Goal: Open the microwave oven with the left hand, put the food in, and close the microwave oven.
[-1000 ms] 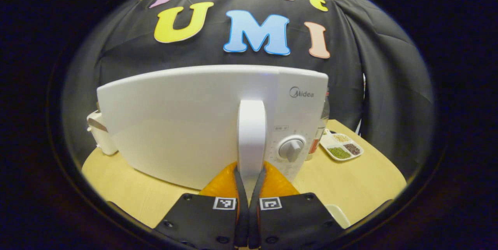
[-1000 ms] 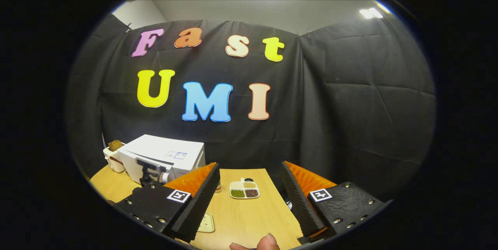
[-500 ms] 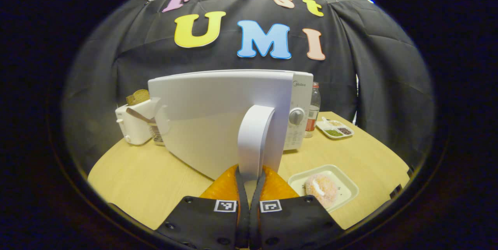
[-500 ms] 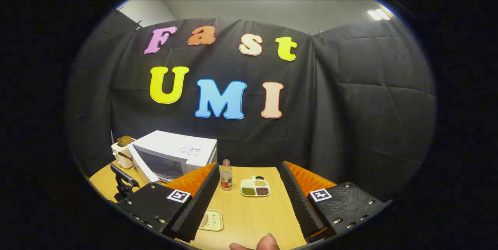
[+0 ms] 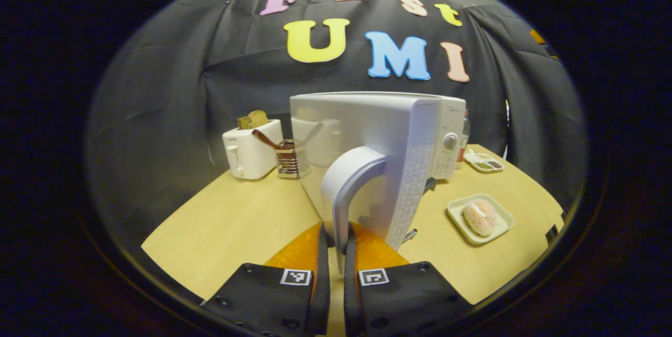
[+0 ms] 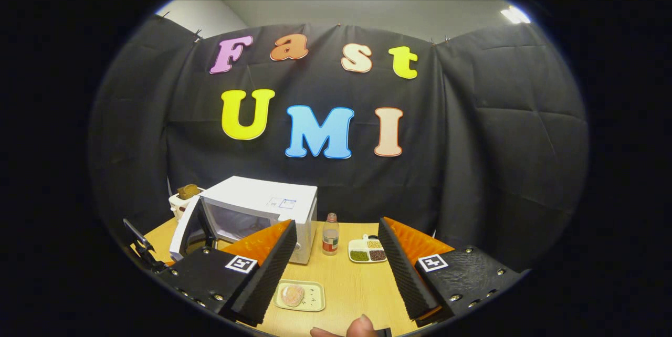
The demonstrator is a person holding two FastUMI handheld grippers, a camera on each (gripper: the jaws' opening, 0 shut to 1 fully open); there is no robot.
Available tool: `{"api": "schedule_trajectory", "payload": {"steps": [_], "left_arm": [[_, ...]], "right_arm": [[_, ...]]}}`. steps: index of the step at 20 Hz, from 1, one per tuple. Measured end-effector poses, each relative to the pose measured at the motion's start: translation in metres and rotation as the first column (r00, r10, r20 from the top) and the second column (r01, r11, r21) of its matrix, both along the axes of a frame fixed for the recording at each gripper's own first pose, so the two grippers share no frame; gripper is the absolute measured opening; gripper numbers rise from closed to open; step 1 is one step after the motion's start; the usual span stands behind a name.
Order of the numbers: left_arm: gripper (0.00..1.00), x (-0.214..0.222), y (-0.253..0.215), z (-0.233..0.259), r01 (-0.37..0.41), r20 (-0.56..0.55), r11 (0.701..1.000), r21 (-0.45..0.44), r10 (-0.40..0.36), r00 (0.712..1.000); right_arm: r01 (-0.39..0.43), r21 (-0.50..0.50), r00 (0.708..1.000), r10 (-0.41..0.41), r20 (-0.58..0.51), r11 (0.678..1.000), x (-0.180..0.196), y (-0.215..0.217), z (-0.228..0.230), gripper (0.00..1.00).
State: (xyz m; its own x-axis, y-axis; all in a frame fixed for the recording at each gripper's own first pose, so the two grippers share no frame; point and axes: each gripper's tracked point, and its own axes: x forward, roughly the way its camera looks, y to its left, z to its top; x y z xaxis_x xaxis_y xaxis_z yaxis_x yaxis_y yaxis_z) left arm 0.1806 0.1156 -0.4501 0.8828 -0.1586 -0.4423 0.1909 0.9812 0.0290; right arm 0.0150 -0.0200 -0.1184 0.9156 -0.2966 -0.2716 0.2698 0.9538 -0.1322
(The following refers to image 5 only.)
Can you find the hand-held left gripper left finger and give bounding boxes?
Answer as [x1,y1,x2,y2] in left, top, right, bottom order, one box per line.
[201,222,332,336]

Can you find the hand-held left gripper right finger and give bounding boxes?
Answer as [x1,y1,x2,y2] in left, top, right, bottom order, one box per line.
[343,222,474,337]

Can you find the white microwave oven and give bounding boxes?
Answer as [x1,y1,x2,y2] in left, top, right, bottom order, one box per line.
[289,91,467,275]

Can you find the pale green square plate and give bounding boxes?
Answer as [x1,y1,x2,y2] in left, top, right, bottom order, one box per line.
[446,193,516,246]

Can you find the white divided dish with beans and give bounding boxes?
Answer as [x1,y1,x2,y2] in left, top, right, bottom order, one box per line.
[464,149,505,173]

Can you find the white toaster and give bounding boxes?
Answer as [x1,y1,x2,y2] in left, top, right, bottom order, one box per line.
[222,119,285,180]

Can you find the brown wooden spoon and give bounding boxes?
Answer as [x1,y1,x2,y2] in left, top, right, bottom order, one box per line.
[251,129,287,151]

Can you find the brown toast slice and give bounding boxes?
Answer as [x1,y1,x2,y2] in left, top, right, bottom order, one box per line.
[237,110,270,130]

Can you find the black backdrop cloth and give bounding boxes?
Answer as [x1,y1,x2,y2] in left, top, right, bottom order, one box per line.
[87,0,589,254]

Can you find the wire cutlery holder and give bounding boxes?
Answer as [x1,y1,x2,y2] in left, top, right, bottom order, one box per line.
[276,139,310,179]

